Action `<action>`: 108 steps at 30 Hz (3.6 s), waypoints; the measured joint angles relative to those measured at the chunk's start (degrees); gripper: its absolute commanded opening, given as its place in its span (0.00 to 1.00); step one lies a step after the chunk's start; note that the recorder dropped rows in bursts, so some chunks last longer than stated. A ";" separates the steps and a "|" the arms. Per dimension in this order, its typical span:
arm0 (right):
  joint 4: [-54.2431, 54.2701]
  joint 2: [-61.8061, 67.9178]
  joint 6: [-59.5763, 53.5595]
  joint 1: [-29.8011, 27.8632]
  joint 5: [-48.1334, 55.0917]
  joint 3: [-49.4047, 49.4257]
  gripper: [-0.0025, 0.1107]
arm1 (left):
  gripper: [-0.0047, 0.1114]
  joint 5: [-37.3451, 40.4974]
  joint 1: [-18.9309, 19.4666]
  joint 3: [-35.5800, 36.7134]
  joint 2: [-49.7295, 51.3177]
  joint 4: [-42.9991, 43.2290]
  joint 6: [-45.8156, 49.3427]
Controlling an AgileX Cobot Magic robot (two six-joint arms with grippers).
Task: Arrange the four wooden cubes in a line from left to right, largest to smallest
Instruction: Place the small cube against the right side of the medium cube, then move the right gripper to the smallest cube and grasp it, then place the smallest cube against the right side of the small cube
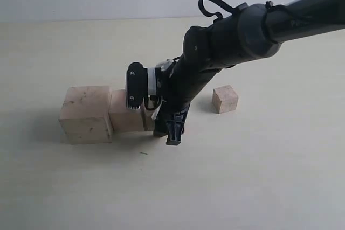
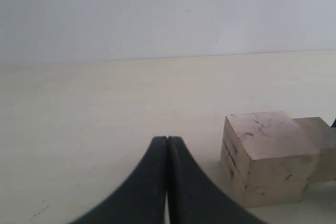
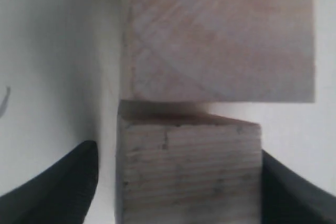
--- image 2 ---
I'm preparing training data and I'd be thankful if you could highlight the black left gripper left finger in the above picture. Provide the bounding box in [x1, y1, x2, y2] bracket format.
[73, 136, 167, 224]

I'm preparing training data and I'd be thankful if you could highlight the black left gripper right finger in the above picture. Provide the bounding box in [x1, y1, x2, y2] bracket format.
[167, 136, 264, 224]

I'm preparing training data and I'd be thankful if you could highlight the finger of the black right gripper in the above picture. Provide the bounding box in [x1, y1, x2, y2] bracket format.
[331, 119, 336, 128]

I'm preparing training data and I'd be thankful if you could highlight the second largest wooden block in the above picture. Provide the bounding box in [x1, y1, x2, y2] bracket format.
[293, 117, 335, 183]

